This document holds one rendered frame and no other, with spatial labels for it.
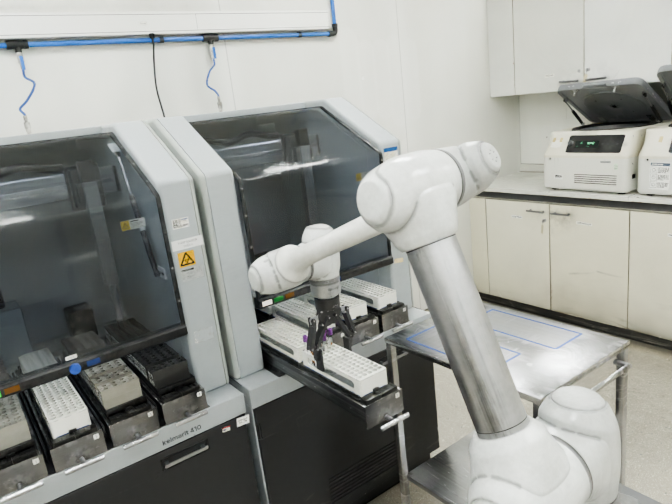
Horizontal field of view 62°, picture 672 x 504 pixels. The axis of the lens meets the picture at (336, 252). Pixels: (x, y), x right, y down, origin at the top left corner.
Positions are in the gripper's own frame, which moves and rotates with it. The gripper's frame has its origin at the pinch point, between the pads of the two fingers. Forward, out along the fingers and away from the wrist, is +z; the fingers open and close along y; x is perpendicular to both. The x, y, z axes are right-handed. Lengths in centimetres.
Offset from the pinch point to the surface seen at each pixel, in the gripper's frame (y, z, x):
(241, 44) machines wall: 62, -108, 144
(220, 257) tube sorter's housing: -16.9, -31.0, 32.8
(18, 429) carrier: -83, 0, 31
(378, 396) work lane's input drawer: -1.4, 4.2, -21.6
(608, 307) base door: 229, 67, 37
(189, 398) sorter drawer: -38.5, 6.6, 23.6
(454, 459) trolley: 45, 58, -4
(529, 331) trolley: 57, 4, -28
